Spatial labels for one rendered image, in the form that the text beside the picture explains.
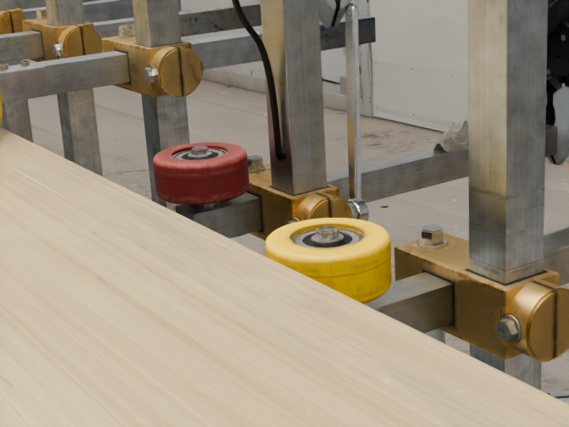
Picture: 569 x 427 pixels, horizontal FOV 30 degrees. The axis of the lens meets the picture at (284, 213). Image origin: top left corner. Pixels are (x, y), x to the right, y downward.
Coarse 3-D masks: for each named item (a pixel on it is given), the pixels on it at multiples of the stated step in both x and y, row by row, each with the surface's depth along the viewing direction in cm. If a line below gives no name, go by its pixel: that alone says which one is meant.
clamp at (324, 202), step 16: (256, 176) 95; (256, 192) 93; (272, 192) 90; (304, 192) 89; (320, 192) 89; (336, 192) 90; (272, 208) 91; (288, 208) 89; (304, 208) 88; (320, 208) 87; (336, 208) 88; (272, 224) 92; (288, 224) 88
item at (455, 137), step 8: (456, 128) 105; (464, 128) 105; (440, 136) 106; (448, 136) 103; (456, 136) 105; (464, 136) 105; (440, 144) 103; (448, 144) 103; (456, 144) 103; (464, 144) 103
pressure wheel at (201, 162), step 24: (192, 144) 93; (216, 144) 92; (168, 168) 87; (192, 168) 86; (216, 168) 86; (240, 168) 88; (168, 192) 88; (192, 192) 87; (216, 192) 87; (240, 192) 89
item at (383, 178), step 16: (384, 160) 102; (400, 160) 101; (416, 160) 101; (432, 160) 102; (448, 160) 103; (464, 160) 105; (336, 176) 97; (368, 176) 98; (384, 176) 100; (400, 176) 101; (416, 176) 102; (432, 176) 103; (448, 176) 104; (464, 176) 105; (368, 192) 99; (384, 192) 100; (400, 192) 101; (176, 208) 91; (192, 208) 90; (224, 208) 90; (240, 208) 91; (256, 208) 92; (208, 224) 90; (224, 224) 91; (240, 224) 92; (256, 224) 93
